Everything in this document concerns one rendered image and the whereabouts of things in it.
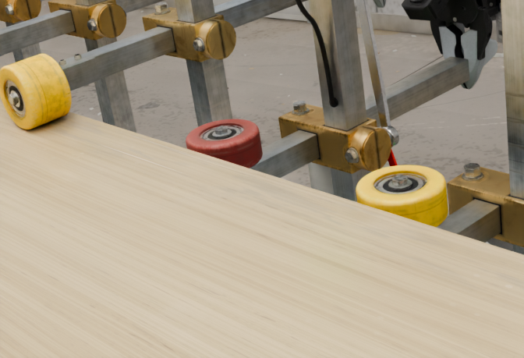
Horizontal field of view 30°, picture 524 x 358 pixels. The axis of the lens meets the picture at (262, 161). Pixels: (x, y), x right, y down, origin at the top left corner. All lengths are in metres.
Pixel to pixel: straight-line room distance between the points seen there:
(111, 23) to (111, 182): 0.49
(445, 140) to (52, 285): 2.55
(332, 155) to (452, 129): 2.26
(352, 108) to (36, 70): 0.37
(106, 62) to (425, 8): 0.40
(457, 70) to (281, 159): 0.32
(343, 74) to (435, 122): 2.36
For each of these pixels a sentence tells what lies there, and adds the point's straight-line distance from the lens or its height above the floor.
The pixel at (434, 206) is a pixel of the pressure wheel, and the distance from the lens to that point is 0.85.
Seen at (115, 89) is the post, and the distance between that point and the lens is 1.49.
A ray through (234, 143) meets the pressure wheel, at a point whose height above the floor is 0.91.
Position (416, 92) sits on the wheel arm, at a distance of 1.25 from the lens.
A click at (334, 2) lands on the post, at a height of 1.02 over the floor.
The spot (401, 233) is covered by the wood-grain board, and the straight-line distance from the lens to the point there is 0.80.
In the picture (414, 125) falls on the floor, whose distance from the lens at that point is 3.42.
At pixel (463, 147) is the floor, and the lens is 3.21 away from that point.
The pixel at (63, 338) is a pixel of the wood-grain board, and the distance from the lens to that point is 0.75.
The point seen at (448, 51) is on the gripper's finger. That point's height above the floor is 0.87.
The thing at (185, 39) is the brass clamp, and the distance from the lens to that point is 1.26.
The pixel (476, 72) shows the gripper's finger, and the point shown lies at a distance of 1.33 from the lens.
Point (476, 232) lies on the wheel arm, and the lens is 0.96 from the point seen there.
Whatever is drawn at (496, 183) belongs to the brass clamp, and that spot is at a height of 0.84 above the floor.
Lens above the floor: 1.28
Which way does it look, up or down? 23 degrees down
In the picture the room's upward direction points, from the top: 9 degrees counter-clockwise
